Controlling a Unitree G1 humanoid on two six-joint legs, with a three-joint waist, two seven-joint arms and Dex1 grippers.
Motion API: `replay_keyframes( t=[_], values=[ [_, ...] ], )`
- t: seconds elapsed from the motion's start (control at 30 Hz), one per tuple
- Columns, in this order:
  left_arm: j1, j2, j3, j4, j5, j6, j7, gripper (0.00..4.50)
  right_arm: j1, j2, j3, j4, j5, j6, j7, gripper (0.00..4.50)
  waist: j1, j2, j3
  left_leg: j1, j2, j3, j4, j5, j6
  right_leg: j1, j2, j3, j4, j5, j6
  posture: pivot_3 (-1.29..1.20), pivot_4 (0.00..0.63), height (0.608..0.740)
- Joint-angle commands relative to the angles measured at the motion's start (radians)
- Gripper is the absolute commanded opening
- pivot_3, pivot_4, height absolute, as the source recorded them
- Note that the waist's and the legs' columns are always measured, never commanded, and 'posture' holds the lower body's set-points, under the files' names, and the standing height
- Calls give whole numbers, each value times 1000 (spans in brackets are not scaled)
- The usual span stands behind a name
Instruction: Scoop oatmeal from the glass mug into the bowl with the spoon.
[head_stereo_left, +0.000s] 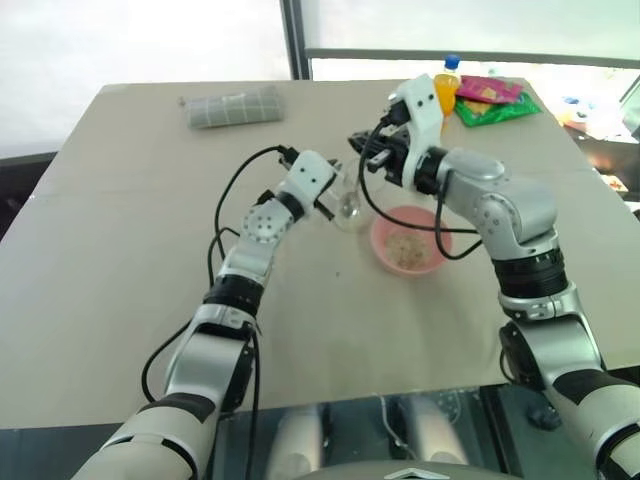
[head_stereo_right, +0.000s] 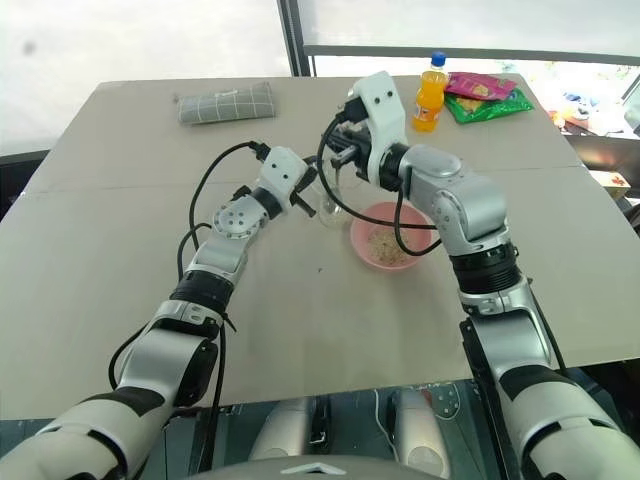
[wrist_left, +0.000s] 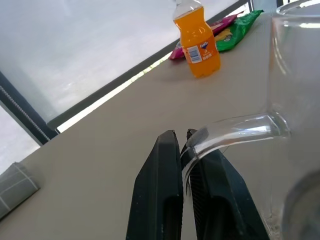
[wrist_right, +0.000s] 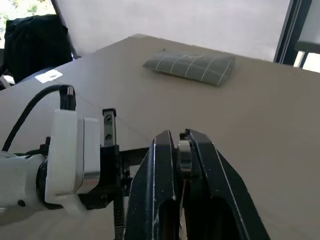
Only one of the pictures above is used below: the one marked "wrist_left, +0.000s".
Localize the green snack bag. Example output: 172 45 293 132
215 9 265 53

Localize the white roller window blind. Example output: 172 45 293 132
0 0 247 131

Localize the dark window frame post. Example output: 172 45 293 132
0 71 60 146

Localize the pink snack bag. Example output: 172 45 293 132
168 13 241 61

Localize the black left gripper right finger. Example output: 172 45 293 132
180 128 270 240

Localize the grey checked cloth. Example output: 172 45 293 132
0 161 41 220

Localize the orange soda bottle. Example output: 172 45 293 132
172 0 222 79

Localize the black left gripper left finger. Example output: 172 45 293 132
125 129 184 240

